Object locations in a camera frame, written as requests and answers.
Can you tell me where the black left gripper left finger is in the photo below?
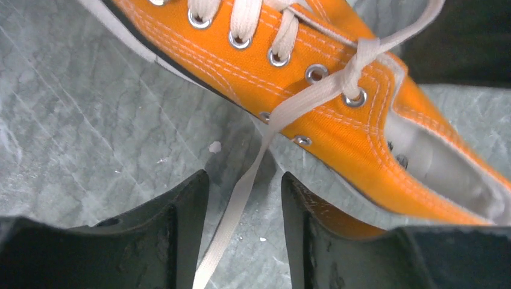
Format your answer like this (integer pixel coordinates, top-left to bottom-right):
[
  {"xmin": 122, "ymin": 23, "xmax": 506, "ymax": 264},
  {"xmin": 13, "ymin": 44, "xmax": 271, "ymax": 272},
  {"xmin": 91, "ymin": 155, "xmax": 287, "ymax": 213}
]
[{"xmin": 1, "ymin": 170, "xmax": 209, "ymax": 288}]

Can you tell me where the orange canvas sneaker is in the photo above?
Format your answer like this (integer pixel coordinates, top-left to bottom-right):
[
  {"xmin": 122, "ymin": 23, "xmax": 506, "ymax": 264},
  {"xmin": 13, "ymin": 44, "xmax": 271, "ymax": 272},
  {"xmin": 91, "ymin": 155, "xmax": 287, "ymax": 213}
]
[{"xmin": 82, "ymin": 1, "xmax": 510, "ymax": 226}]

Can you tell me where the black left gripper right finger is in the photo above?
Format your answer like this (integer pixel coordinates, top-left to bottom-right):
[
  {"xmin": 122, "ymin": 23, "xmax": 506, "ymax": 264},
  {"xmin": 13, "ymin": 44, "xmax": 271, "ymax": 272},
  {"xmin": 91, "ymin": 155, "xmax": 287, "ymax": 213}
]
[{"xmin": 281, "ymin": 172, "xmax": 510, "ymax": 288}]

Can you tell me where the white shoelace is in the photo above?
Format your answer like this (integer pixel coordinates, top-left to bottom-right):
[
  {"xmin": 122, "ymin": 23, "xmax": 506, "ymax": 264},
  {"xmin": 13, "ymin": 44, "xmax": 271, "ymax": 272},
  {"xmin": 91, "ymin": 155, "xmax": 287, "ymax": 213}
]
[{"xmin": 188, "ymin": 1, "xmax": 445, "ymax": 288}]

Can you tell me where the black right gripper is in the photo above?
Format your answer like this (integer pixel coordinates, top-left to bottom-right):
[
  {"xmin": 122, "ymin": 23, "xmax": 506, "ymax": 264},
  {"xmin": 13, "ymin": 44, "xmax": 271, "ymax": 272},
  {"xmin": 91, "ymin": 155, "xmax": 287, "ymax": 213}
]
[{"xmin": 401, "ymin": 0, "xmax": 510, "ymax": 89}]

